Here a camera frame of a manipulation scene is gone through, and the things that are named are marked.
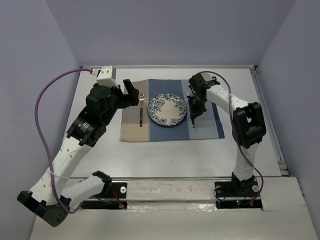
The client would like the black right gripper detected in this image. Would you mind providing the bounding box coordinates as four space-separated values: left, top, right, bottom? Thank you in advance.
187 94 207 119

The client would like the silver fork dark handle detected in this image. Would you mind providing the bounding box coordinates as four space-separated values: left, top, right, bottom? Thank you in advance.
139 92 145 127

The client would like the blue beige checked placemat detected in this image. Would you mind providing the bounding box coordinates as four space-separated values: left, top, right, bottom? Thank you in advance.
120 79 225 142

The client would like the blue floral plate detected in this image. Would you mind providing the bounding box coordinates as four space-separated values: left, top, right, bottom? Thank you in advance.
147 93 187 127

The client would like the steak knife dark handle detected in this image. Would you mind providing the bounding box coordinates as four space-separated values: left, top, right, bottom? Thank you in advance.
191 118 196 128

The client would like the dark green mug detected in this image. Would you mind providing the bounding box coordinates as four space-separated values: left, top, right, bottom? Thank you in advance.
200 72 217 82

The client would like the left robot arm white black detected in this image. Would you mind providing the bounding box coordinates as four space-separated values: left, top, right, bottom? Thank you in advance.
17 79 139 227

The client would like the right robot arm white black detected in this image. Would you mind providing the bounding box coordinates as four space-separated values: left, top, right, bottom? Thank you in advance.
187 71 267 200

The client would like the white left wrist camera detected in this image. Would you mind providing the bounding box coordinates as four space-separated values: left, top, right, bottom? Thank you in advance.
96 65 120 89

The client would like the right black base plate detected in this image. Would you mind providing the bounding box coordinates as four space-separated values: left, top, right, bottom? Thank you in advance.
213 181 263 210

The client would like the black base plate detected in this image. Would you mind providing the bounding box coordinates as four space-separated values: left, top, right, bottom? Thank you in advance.
213 181 263 210
81 181 128 210

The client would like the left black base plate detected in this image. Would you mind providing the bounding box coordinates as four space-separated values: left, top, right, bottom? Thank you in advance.
81 181 128 210

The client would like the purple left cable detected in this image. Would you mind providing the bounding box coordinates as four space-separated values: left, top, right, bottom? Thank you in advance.
35 67 101 215

